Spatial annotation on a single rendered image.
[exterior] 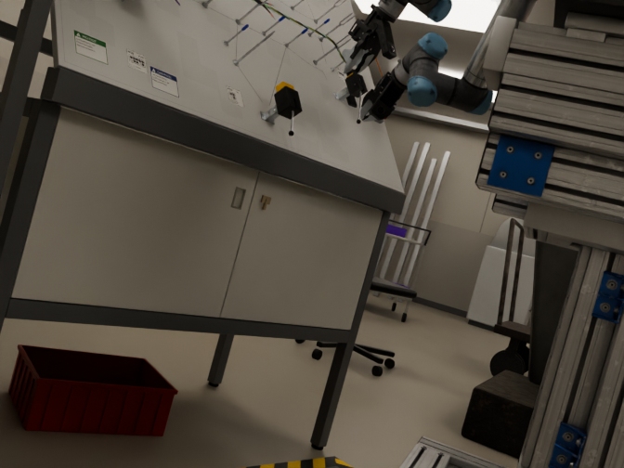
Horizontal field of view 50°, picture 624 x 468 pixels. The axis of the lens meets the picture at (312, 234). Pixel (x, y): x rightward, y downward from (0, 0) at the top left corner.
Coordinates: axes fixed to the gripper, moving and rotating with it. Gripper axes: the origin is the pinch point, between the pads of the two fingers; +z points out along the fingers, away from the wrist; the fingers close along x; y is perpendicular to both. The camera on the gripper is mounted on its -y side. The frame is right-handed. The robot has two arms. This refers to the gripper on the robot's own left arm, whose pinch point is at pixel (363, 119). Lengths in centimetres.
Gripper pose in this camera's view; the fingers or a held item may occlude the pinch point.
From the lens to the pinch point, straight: 204.5
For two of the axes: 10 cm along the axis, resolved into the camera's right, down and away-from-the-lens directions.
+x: -7.9, -5.9, -1.7
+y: 4.1, -7.0, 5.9
